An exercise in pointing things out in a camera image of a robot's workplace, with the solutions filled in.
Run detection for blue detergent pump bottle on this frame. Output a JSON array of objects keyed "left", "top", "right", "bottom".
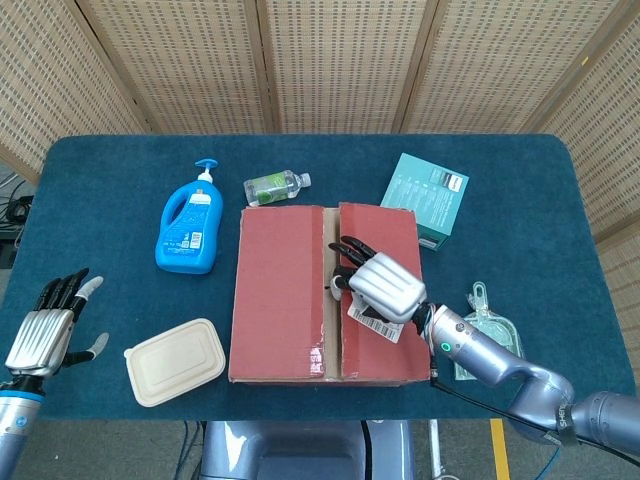
[{"left": 154, "top": 158, "right": 225, "bottom": 275}]

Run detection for white metal pole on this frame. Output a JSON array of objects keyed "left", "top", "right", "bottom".
[{"left": 428, "top": 419, "right": 446, "bottom": 480}]

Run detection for blue floor cable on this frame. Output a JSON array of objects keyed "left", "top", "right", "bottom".
[
  {"left": 539, "top": 442, "right": 564, "bottom": 480},
  {"left": 182, "top": 421, "right": 204, "bottom": 480}
]

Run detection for bamboo folding screen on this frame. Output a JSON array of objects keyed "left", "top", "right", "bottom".
[{"left": 0, "top": 0, "right": 640, "bottom": 321}]

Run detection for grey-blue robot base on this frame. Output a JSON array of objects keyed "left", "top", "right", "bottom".
[{"left": 199, "top": 419, "right": 416, "bottom": 480}]

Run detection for clear plastic water bottle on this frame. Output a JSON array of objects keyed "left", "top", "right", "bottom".
[{"left": 243, "top": 169, "right": 313, "bottom": 208}]

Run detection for teal product box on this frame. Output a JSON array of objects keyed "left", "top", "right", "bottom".
[{"left": 379, "top": 152, "right": 471, "bottom": 252}]

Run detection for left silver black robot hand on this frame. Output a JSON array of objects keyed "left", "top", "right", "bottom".
[{"left": 4, "top": 267, "right": 110, "bottom": 377}]

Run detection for clear plastic dustpan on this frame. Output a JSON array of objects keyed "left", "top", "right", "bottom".
[{"left": 452, "top": 281, "right": 526, "bottom": 382}]

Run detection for beige lidded food container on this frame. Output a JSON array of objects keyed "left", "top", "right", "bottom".
[{"left": 123, "top": 318, "right": 227, "bottom": 408}]

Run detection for blue felt table cloth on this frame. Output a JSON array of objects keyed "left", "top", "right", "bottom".
[{"left": 0, "top": 133, "right": 636, "bottom": 422}]

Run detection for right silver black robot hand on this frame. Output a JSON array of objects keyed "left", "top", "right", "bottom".
[{"left": 327, "top": 235, "right": 429, "bottom": 324}]

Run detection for large red cardboard box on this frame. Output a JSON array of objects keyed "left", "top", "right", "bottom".
[{"left": 227, "top": 201, "right": 434, "bottom": 389}]

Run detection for black background cable bundle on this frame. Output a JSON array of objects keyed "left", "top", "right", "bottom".
[{"left": 0, "top": 169, "right": 36, "bottom": 271}]

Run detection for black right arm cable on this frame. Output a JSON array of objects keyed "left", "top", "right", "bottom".
[{"left": 428, "top": 344, "right": 640, "bottom": 464}]

